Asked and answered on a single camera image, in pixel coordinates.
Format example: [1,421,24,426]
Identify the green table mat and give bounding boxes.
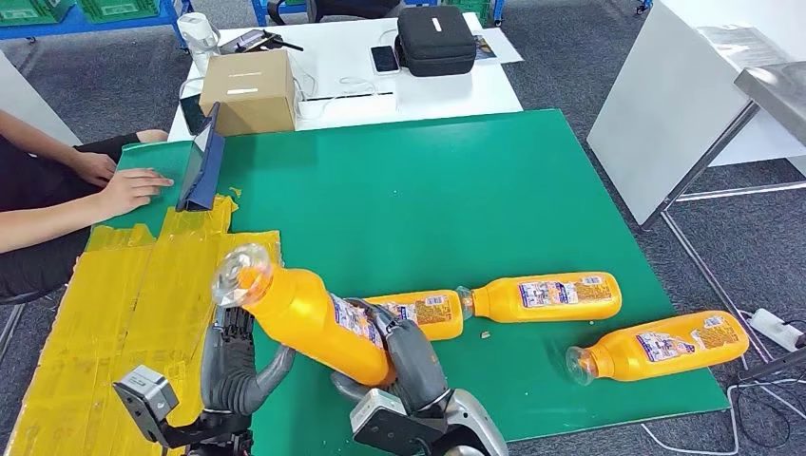
[104,108,732,456]

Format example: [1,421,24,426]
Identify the smartphone with dark screen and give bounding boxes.
[369,44,402,75]

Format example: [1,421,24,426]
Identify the white floor power strip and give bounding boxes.
[749,308,806,352]

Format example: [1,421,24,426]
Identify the black zip carrying case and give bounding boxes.
[394,5,478,78]

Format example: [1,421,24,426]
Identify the person's right hand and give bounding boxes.
[95,167,175,219]

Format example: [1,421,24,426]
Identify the white table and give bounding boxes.
[166,10,524,143]

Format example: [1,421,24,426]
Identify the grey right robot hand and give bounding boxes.
[330,296,453,418]

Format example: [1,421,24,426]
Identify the small white panel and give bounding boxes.
[0,49,82,149]

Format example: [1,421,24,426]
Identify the person's left hand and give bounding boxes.
[70,150,119,189]

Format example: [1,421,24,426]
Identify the yellow taped cardboard patch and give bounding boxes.
[6,195,284,456]

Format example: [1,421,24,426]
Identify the stainless steel table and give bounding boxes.
[639,61,806,382]

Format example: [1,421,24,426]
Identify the brown cardboard box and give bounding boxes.
[199,48,297,137]

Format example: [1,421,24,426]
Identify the black office chair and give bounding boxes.
[267,0,404,23]

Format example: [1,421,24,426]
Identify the white floor cable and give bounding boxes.
[641,308,806,456]

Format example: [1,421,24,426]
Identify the person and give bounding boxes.
[0,107,175,300]

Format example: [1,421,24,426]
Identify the orange detergent bottle clear cap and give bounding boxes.
[210,243,396,389]
[565,310,751,387]
[363,289,466,343]
[455,271,624,325]

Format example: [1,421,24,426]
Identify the tablet in blue case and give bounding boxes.
[175,100,226,213]

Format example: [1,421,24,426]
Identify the green plastic crate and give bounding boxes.
[0,0,75,27]
[78,0,160,23]
[452,0,493,21]

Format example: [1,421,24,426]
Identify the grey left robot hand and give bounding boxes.
[200,303,297,418]

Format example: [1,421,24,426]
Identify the metal stool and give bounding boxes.
[0,288,65,367]

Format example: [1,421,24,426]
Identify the black phone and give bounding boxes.
[179,94,209,137]

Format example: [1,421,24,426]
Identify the printed paper sheet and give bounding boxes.
[473,28,524,66]

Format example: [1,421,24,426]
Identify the large white board panel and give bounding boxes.
[586,0,806,228]

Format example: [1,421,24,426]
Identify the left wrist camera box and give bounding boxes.
[113,366,181,449]

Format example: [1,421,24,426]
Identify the black handheld device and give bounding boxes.
[218,28,305,55]

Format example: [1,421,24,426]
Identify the grey paper sheet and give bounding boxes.
[695,24,797,70]

